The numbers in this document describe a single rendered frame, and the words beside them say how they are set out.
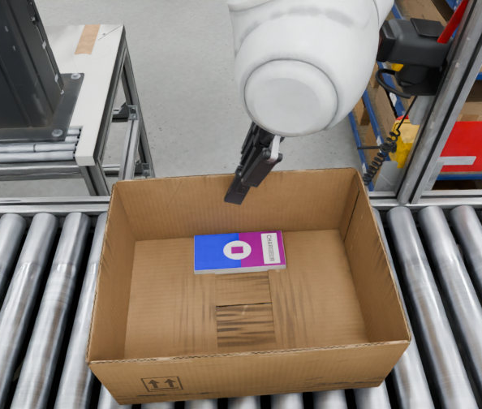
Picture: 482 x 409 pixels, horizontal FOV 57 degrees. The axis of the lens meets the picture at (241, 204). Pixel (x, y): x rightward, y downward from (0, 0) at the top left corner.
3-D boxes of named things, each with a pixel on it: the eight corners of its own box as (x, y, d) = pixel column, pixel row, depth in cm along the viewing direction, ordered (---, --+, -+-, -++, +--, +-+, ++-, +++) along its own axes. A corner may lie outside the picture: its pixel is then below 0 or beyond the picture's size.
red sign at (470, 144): (480, 170, 91) (509, 120, 81) (482, 172, 90) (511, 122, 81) (402, 170, 91) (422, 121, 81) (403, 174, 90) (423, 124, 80)
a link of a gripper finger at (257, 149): (288, 124, 63) (289, 131, 62) (258, 178, 71) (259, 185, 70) (261, 117, 62) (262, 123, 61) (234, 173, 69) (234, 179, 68)
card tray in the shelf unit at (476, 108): (390, 55, 163) (398, 29, 155) (474, 56, 163) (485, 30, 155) (416, 128, 137) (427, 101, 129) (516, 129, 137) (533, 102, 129)
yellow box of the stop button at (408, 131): (417, 140, 94) (428, 113, 89) (429, 170, 89) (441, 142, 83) (348, 141, 94) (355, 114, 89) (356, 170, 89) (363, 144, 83)
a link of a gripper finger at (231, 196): (256, 174, 71) (256, 178, 70) (240, 201, 76) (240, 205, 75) (238, 170, 70) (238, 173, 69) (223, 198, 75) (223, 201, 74)
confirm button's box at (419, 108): (443, 114, 82) (456, 83, 77) (448, 126, 80) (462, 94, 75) (406, 115, 82) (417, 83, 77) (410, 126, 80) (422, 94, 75)
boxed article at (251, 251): (195, 240, 83) (194, 234, 82) (281, 234, 83) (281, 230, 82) (195, 275, 78) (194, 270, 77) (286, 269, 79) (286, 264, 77)
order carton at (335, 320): (342, 227, 85) (359, 165, 72) (382, 388, 67) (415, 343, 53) (133, 240, 84) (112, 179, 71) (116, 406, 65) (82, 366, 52)
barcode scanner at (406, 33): (355, 68, 78) (377, 10, 70) (419, 75, 79) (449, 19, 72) (363, 91, 74) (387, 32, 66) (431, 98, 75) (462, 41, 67)
